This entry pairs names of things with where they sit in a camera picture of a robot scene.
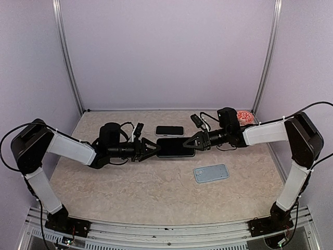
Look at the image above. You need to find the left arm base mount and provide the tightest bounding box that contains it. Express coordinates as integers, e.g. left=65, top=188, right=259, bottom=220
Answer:
left=45, top=212, right=91, bottom=238

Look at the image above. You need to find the red white patterned bowl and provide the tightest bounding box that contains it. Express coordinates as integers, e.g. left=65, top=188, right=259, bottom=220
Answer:
left=237, top=110, right=254, bottom=126

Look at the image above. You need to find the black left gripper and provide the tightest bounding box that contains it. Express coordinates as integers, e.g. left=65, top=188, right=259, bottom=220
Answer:
left=108, top=136, right=161, bottom=161

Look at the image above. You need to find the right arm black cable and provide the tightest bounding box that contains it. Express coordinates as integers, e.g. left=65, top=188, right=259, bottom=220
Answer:
left=260, top=101, right=333, bottom=126

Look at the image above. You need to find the front aluminium rail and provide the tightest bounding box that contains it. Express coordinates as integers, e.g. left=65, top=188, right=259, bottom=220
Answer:
left=16, top=207, right=323, bottom=249

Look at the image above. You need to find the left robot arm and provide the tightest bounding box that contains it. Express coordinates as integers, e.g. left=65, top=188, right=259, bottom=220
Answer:
left=10, top=119, right=161, bottom=232

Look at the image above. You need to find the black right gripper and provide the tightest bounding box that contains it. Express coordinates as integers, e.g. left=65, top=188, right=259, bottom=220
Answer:
left=183, top=127, right=230, bottom=150

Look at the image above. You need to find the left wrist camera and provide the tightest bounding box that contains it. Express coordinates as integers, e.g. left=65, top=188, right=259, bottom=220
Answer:
left=131, top=122, right=144, bottom=142

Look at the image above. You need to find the left aluminium frame post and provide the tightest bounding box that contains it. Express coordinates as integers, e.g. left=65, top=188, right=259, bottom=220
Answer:
left=52, top=0, right=85, bottom=116

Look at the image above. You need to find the green edged smartphone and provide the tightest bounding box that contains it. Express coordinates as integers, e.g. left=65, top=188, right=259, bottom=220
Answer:
left=158, top=139, right=195, bottom=156

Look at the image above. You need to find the right aluminium frame post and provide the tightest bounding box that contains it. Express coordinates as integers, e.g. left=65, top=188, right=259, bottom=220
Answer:
left=251, top=0, right=283, bottom=115

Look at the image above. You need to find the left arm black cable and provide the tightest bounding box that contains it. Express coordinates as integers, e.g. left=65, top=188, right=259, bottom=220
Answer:
left=0, top=124, right=45, bottom=172

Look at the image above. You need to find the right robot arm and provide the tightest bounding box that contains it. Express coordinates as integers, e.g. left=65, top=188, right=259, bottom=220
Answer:
left=183, top=107, right=324, bottom=231

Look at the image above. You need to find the light blue phone case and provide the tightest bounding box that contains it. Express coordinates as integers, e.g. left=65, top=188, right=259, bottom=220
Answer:
left=193, top=164, right=230, bottom=184

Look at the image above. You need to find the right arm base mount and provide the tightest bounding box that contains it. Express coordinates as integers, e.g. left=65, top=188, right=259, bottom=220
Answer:
left=248, top=206, right=294, bottom=237

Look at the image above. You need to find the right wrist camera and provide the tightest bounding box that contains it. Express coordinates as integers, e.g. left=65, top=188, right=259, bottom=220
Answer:
left=190, top=114, right=211, bottom=132

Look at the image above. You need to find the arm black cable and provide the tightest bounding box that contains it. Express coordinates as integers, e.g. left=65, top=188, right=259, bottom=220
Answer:
left=260, top=101, right=333, bottom=126
left=0, top=124, right=45, bottom=172

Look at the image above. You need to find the black smartphone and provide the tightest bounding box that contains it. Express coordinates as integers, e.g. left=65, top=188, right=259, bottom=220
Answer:
left=157, top=126, right=184, bottom=135

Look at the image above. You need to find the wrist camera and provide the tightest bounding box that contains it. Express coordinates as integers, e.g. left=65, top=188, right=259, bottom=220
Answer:
left=131, top=122, right=144, bottom=142
left=190, top=114, right=211, bottom=132

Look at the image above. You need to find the aluminium frame post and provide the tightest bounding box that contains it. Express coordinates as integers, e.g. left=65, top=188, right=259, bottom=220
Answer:
left=251, top=0, right=283, bottom=115
left=52, top=0, right=85, bottom=116

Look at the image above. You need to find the black phone case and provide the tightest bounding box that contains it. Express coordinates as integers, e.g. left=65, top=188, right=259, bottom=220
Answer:
left=156, top=137, right=196, bottom=158

